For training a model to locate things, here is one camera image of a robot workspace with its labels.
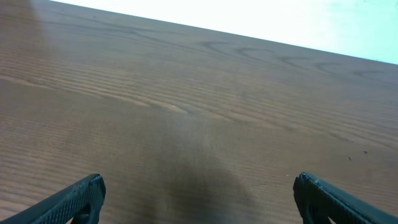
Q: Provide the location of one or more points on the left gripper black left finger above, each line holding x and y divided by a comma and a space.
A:
79, 203

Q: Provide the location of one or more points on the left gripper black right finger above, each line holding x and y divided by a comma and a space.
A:
320, 202

